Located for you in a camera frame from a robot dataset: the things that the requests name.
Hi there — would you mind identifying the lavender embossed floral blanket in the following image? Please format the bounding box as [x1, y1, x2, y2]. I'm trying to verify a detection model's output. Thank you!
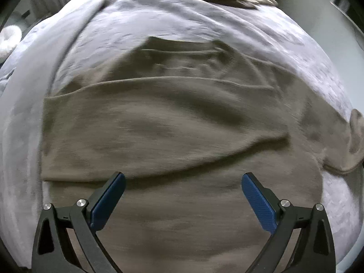
[0, 0, 361, 270]

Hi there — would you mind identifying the smooth lavender blanket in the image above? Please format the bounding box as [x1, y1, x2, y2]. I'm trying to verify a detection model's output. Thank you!
[0, 0, 114, 268]

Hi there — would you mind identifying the taupe knit sweater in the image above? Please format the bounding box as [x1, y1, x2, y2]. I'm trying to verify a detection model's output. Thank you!
[40, 36, 364, 273]

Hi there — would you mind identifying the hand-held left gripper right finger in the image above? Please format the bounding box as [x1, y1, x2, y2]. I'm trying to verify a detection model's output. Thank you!
[241, 172, 336, 273]

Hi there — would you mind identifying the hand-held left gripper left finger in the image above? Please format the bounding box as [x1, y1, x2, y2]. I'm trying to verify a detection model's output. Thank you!
[31, 171, 126, 273]

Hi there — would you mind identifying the white round cushion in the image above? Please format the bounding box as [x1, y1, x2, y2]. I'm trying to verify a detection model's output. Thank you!
[0, 25, 23, 58]

